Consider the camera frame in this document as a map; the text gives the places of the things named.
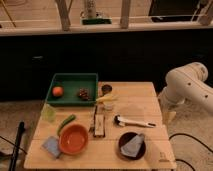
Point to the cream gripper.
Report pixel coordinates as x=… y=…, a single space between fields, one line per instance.
x=168 y=117

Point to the white handled dish brush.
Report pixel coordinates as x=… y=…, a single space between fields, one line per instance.
x=124 y=121

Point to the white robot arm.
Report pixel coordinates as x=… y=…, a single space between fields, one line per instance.
x=185 y=82

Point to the dark brown bowl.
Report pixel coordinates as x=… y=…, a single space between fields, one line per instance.
x=125 y=138

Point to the grey cloth in bowl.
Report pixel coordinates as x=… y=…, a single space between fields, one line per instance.
x=132 y=147

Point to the red bowl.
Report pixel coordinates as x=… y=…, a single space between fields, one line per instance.
x=73 y=139

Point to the yellow banana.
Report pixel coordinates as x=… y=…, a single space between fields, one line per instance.
x=106 y=98

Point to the dark metal utensil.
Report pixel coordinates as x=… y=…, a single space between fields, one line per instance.
x=92 y=126

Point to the brown pine cone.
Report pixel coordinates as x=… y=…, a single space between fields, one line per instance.
x=83 y=94

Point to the green okra pod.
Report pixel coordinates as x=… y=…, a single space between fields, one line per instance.
x=65 y=122

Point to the green plastic tray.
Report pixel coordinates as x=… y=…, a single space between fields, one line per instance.
x=72 y=83

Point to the orange tomato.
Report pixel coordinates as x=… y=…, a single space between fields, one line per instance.
x=57 y=91

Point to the translucent green cup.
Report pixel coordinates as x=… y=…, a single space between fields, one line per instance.
x=48 y=113

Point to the blue grey sponge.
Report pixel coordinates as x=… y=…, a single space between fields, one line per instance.
x=51 y=146

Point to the black stand pole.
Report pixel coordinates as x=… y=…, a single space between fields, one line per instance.
x=21 y=129

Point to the green base white post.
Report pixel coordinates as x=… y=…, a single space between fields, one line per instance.
x=90 y=16

